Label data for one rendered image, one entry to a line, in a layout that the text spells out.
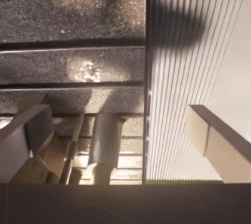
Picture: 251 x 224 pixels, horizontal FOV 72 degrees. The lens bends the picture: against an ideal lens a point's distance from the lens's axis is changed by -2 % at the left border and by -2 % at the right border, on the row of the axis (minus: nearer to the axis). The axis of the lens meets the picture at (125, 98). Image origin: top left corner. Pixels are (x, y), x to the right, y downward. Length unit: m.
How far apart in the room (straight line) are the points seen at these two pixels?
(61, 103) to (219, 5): 0.41
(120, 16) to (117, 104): 0.21
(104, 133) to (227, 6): 0.37
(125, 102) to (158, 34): 0.17
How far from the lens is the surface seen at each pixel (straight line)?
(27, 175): 0.36
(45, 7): 0.36
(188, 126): 0.16
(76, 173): 0.77
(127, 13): 0.33
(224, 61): 0.48
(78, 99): 0.45
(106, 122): 0.44
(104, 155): 0.40
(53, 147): 0.57
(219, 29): 0.43
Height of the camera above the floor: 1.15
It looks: 48 degrees down
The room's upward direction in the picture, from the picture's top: 177 degrees counter-clockwise
